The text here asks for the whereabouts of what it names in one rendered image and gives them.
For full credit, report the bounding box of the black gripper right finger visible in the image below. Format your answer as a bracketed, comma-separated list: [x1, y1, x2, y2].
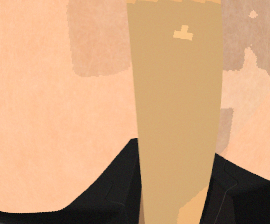
[199, 153, 270, 224]

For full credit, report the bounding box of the brown wooden post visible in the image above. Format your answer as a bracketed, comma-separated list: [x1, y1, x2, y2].
[139, 192, 144, 224]

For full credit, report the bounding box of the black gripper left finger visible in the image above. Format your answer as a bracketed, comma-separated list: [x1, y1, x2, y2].
[0, 137, 142, 224]

